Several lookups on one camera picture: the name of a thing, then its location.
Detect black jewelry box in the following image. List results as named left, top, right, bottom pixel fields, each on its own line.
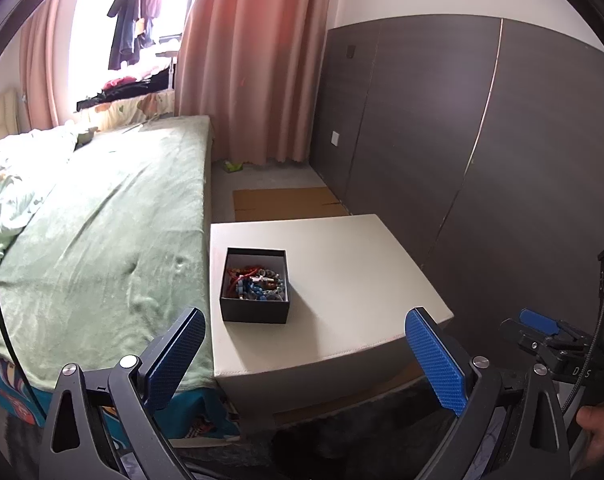
left=219, top=247, right=291, bottom=324

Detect person's right hand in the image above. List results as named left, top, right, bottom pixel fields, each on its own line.
left=576, top=404, right=604, bottom=466

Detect blue beaded ornament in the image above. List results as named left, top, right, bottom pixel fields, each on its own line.
left=237, top=276, right=269, bottom=301

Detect bed with green blanket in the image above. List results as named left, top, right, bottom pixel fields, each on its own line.
left=0, top=116, right=214, bottom=426

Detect white ottoman table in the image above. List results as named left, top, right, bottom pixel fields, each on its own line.
left=210, top=214, right=454, bottom=416

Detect brown cardboard floor mat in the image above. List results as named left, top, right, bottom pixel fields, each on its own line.
left=232, top=186, right=349, bottom=222

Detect green object on floor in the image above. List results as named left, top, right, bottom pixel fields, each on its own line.
left=224, top=160, right=243, bottom=174

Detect dark wood wardrobe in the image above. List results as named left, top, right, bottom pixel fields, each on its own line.
left=311, top=15, right=604, bottom=367

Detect mint floral quilt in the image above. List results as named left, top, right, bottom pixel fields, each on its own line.
left=0, top=129, right=79, bottom=291

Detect floral pillow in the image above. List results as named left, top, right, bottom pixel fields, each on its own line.
left=72, top=90, right=175, bottom=132

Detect clothes pile on sill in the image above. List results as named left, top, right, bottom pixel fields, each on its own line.
left=75, top=68, right=169, bottom=112

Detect pink curtain left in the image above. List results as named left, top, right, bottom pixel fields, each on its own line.
left=19, top=0, right=76, bottom=130

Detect pink curtain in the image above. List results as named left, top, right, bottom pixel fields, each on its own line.
left=19, top=0, right=76, bottom=130
left=175, top=0, right=329, bottom=165

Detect pink curtain right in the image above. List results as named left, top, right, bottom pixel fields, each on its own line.
left=175, top=0, right=329, bottom=165

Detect hanging dark clothes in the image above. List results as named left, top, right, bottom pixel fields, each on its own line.
left=107, top=0, right=161, bottom=70

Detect red cord charm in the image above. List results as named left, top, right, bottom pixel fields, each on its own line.
left=235, top=266, right=264, bottom=280

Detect black cable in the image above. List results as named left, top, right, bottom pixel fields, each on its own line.
left=0, top=204, right=48, bottom=421

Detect white wall socket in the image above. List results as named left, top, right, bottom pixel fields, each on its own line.
left=330, top=131, right=340, bottom=146

